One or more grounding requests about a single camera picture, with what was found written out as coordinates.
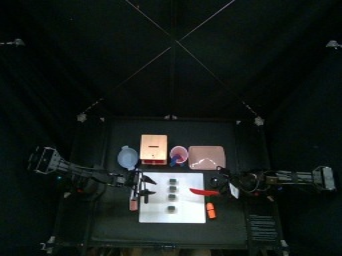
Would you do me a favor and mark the blue round lid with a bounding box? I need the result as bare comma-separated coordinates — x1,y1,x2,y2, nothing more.
116,145,140,171

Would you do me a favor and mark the thin diagonal frame wire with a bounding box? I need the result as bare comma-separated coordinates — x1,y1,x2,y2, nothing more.
82,0,237,116
124,0,262,120

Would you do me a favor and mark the pink square plate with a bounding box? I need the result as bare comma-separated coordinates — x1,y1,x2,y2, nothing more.
187,145,227,171

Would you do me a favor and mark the white cutting board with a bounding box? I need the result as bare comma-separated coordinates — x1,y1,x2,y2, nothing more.
138,171,207,224

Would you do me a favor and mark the wooden box with red base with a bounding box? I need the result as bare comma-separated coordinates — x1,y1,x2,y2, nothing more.
139,133,170,166

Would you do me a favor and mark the blue toy utensil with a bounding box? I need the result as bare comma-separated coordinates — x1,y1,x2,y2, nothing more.
170,153,187,168

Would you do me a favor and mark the pink cup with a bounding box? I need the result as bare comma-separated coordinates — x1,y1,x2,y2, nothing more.
169,145,190,167

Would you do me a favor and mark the orange toy carrot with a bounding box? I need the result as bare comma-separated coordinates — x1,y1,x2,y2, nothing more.
205,202,218,220

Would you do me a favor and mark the white printed label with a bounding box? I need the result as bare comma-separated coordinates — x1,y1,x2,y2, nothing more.
249,214,278,240

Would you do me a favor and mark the white paper tag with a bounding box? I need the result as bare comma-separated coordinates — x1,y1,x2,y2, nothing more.
227,182,241,200

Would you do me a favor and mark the red toy knife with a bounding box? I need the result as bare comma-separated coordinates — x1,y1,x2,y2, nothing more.
189,187,222,197

